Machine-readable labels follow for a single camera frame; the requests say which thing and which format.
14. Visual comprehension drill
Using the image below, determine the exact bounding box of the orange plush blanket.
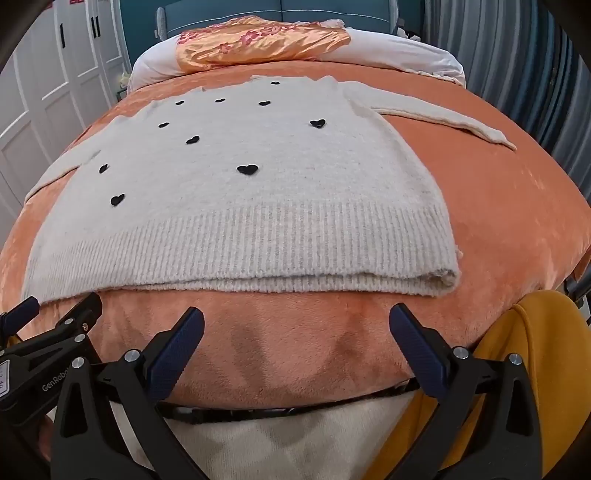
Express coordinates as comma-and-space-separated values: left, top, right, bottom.
0, 65, 591, 480

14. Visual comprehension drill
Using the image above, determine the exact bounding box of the orange floral satin pillow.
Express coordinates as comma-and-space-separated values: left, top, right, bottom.
175, 15, 351, 75

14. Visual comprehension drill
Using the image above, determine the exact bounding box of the cream knit cloth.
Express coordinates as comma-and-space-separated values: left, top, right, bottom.
111, 396, 416, 480

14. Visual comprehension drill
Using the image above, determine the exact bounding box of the white wardrobe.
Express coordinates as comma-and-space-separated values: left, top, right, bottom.
0, 0, 125, 217

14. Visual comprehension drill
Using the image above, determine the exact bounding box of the teal headboard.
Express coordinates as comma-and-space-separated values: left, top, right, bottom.
119, 0, 428, 63

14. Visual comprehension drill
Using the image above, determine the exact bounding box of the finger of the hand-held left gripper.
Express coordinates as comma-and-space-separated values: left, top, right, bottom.
9, 292, 103, 352
0, 296, 41, 344

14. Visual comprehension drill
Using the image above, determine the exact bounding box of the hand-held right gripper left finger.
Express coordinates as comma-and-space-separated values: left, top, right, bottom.
50, 307, 205, 480

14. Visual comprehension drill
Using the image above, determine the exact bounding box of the blue-grey curtain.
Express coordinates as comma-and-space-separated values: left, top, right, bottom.
422, 0, 591, 204

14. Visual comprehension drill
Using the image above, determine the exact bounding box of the yellow garment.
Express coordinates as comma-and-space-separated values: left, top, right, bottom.
365, 291, 588, 480

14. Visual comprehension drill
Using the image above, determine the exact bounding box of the cream sweater with black hearts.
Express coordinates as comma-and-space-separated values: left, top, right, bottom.
21, 75, 517, 305

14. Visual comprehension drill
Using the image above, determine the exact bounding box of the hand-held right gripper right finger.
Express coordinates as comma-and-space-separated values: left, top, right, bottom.
389, 303, 543, 480

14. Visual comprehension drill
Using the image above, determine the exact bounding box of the white pillow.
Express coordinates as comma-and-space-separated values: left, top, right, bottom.
127, 18, 466, 93

